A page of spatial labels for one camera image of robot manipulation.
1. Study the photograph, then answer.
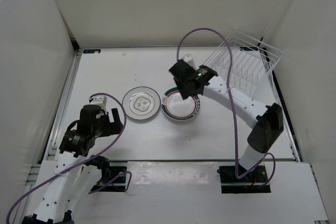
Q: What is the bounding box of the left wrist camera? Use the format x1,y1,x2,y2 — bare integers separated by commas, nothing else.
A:
89,95,107,110

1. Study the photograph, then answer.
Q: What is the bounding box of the aluminium rail frame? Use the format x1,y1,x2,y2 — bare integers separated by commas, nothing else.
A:
25,39,82,209

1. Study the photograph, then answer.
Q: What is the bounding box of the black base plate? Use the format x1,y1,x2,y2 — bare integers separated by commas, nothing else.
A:
217,165,271,194
86,166,128,193

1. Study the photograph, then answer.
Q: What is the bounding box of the black label sticker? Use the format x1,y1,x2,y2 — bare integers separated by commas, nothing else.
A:
239,46,267,51
82,49,101,54

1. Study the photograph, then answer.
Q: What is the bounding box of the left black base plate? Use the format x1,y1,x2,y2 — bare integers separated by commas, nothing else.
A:
86,166,128,193

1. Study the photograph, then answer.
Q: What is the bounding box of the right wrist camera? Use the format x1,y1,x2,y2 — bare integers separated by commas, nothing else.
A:
181,54,195,68

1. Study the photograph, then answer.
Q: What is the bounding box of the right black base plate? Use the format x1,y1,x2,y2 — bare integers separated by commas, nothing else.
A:
217,165,271,194

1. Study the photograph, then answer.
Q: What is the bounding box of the white wire dish rack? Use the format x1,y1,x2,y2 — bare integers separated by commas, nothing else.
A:
204,31,284,98

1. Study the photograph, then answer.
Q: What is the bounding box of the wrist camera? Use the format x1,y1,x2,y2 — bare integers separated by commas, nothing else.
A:
181,54,195,68
89,95,107,110

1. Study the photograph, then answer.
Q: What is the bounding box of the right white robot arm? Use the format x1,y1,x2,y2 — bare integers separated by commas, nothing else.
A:
169,60,284,182

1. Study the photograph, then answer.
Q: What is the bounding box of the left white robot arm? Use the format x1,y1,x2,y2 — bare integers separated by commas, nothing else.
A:
22,102,126,223

